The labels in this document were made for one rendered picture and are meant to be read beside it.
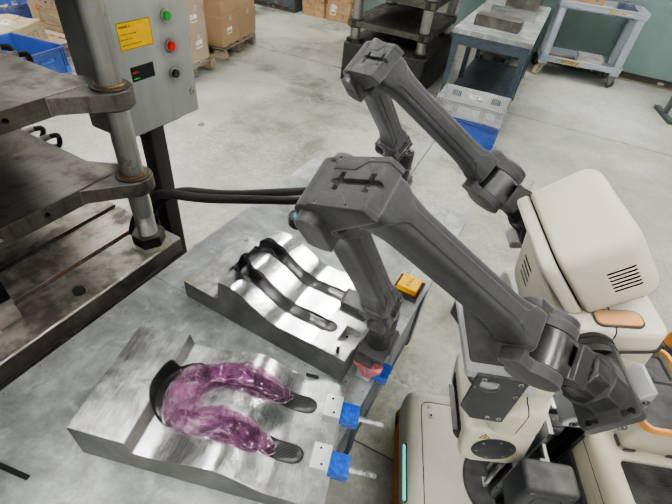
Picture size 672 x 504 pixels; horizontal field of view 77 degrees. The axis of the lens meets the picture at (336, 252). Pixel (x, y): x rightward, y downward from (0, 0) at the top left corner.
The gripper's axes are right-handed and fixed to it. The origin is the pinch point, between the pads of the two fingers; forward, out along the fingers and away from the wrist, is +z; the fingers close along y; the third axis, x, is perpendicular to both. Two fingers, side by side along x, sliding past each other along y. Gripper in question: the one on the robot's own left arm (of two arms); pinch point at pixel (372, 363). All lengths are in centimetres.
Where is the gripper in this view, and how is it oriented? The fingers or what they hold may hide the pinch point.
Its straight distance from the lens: 106.9
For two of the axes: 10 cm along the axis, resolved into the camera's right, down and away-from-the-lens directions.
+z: -0.9, 7.4, 6.7
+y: -4.7, 5.6, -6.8
